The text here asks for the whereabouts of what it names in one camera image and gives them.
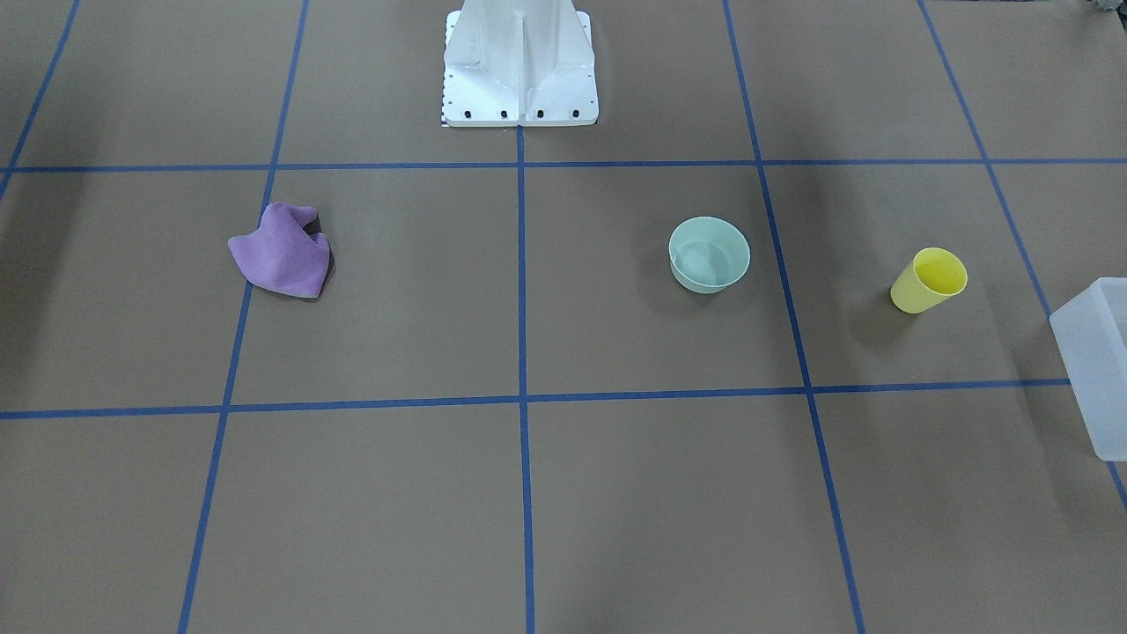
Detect yellow plastic cup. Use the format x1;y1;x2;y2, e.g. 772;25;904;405
889;247;969;314

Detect purple cloth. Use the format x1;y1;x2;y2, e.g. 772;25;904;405
228;200;332;300

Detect translucent white plastic box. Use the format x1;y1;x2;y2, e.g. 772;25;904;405
1050;277;1126;462

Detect light green bowl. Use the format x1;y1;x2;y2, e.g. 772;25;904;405
667;216;753;294

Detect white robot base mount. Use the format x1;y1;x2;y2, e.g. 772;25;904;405
440;1;600;128

